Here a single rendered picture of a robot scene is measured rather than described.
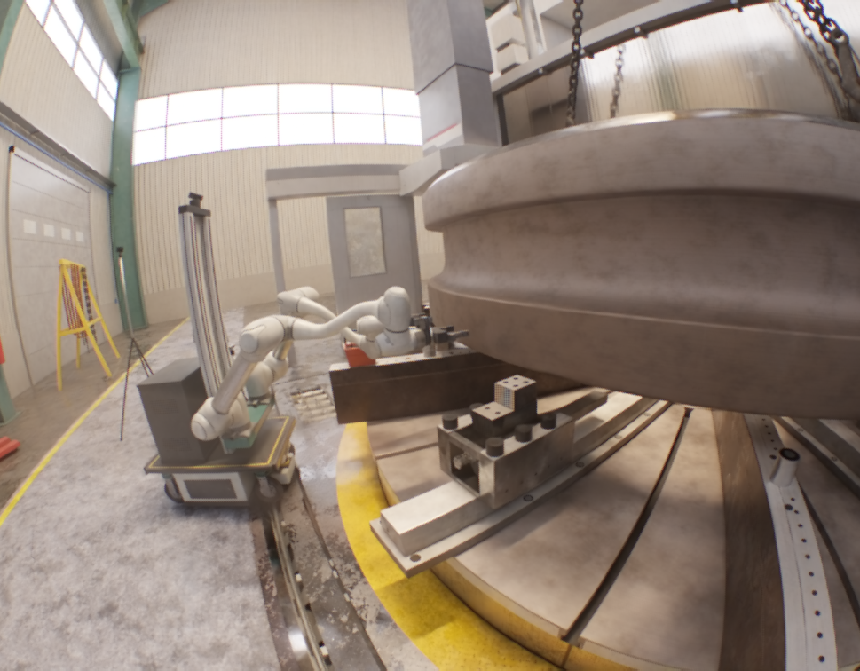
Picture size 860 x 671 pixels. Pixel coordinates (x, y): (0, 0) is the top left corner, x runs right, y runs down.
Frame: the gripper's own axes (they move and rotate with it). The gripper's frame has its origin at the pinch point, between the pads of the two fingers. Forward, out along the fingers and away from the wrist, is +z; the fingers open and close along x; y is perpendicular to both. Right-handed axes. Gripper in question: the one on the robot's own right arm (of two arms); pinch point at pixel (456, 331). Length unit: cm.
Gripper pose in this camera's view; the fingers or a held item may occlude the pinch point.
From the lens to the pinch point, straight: 166.9
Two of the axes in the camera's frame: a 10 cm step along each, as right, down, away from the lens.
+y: 0.8, 9.7, 2.3
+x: 4.3, 1.7, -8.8
